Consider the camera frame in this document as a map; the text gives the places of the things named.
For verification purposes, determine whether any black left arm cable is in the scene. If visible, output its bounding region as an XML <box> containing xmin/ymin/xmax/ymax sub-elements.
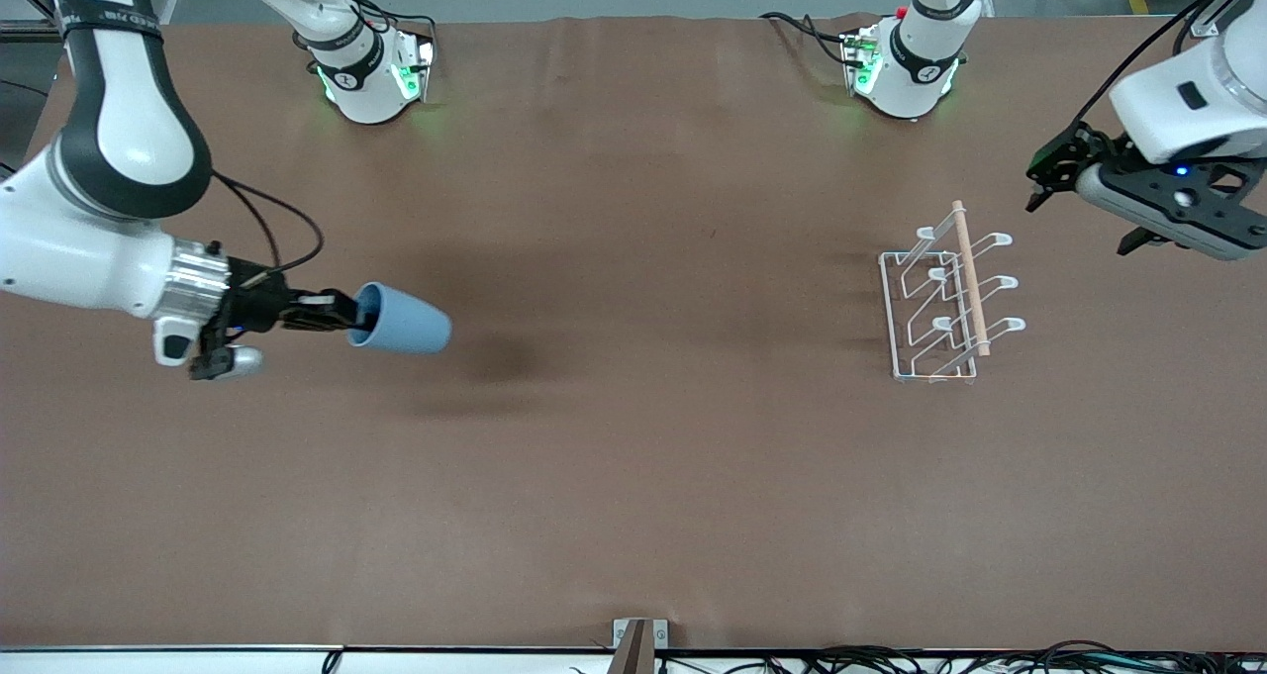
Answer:
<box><xmin>1074</xmin><ymin>0</ymin><xmax>1243</xmax><ymax>131</ymax></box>

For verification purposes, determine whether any brown wooden bar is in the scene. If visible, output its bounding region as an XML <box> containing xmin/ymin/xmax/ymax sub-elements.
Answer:
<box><xmin>607</xmin><ymin>622</ymin><xmax>656</xmax><ymax>674</ymax></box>

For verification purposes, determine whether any black cable bundle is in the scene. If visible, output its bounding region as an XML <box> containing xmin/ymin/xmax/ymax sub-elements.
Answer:
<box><xmin>653</xmin><ymin>640</ymin><xmax>1267</xmax><ymax>674</ymax></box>

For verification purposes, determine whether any black base power cable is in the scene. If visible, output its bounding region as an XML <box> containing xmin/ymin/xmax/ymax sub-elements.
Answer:
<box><xmin>760</xmin><ymin>11</ymin><xmax>854</xmax><ymax>66</ymax></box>

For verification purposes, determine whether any grey metal bracket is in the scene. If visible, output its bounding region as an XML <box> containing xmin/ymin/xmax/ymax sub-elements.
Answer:
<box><xmin>613</xmin><ymin>619</ymin><xmax>669</xmax><ymax>651</ymax></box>

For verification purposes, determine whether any blue plastic cup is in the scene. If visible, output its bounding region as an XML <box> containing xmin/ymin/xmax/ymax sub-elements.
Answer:
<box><xmin>346</xmin><ymin>281</ymin><xmax>453</xmax><ymax>354</ymax></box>

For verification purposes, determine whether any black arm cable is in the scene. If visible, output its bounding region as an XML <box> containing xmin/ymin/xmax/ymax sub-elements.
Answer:
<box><xmin>1074</xmin><ymin>0</ymin><xmax>1243</xmax><ymax>131</ymax></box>
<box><xmin>213</xmin><ymin>172</ymin><xmax>326</xmax><ymax>281</ymax></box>

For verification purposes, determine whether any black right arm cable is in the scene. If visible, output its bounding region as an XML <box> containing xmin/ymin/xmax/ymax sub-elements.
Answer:
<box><xmin>213</xmin><ymin>172</ymin><xmax>326</xmax><ymax>281</ymax></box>

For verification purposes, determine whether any white wire cup rack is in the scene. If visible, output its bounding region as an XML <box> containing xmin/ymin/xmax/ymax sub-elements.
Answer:
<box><xmin>879</xmin><ymin>200</ymin><xmax>1026</xmax><ymax>385</ymax></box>

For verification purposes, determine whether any brown table cover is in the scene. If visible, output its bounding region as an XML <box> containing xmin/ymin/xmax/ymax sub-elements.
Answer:
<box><xmin>0</xmin><ymin>13</ymin><xmax>1267</xmax><ymax>652</ymax></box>

